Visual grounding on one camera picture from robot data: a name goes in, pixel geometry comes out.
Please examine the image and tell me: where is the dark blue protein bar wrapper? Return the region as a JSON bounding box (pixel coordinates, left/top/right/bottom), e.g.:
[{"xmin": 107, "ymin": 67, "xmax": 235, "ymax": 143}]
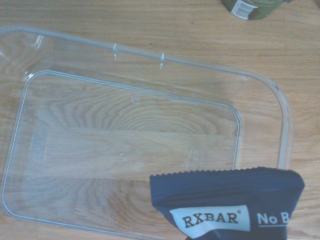
[{"xmin": 149, "ymin": 166, "xmax": 306, "ymax": 240}]

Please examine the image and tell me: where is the clear plastic rectangular container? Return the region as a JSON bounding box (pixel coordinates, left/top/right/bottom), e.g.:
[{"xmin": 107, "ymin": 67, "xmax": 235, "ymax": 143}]
[{"xmin": 0, "ymin": 25, "xmax": 291, "ymax": 240}]

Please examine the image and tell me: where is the green can with barcode label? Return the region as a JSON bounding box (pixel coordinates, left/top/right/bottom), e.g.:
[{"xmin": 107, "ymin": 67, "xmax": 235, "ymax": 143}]
[{"xmin": 221, "ymin": 0, "xmax": 285, "ymax": 21}]

